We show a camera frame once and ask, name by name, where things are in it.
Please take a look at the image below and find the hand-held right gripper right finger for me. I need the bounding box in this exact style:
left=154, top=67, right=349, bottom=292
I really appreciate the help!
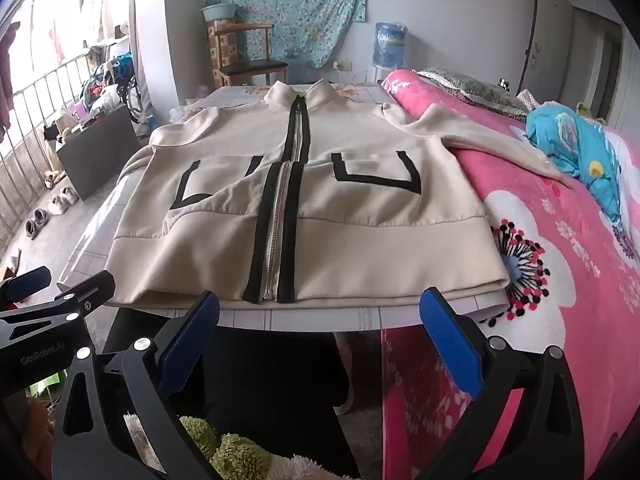
left=419, top=287, right=586, bottom=480

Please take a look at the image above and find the green white plush garment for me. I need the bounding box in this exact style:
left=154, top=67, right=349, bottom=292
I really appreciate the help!
left=122, top=412, right=361, bottom=480

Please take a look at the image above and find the cream zip jacket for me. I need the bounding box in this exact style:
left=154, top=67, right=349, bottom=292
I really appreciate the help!
left=107, top=80, right=576, bottom=308

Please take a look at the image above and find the orange chequered box stack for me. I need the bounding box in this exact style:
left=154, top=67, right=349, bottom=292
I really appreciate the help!
left=207, top=19, right=236, bottom=73

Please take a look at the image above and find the grey fuzzy blanket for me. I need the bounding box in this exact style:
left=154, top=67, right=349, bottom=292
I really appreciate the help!
left=415, top=69, right=531, bottom=113

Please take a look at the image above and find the wooden chair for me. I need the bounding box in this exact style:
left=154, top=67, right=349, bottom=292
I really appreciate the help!
left=215, top=23, right=288, bottom=90

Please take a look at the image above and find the cyan printed quilt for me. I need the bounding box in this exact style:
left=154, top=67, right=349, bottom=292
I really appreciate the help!
left=525, top=107, right=623, bottom=233

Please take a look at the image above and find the pink floral blanket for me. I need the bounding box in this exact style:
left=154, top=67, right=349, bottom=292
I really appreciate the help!
left=380, top=69, right=640, bottom=480

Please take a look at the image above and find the hanging dark red garment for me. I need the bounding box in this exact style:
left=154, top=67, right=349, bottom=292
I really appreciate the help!
left=0, top=22, right=22, bottom=141

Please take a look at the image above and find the pile of colourful clothes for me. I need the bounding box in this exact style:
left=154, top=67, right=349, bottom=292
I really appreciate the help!
left=77, top=52, right=136, bottom=111

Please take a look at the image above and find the teal plastic basin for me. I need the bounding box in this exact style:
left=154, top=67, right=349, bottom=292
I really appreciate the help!
left=201, top=4, right=240, bottom=23

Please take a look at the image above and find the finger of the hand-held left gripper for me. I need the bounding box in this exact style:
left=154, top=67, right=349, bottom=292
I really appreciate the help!
left=0, top=270, right=117, bottom=347
left=0, top=266, right=54, bottom=311

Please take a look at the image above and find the grey door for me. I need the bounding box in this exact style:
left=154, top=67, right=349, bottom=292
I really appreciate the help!
left=520, top=0, right=576, bottom=96

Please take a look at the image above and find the teal floral wall cloth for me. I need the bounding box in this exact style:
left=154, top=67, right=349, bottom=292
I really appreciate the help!
left=206, top=0, right=368, bottom=68

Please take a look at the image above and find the white water dispenser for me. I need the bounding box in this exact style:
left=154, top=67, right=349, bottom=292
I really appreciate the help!
left=366, top=62, right=401, bottom=83

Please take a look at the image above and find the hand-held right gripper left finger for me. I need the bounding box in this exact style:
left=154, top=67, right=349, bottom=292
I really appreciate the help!
left=50, top=290, right=221, bottom=480

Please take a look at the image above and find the white plastic bag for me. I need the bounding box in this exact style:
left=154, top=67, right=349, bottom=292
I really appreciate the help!
left=170, top=100, right=211, bottom=122

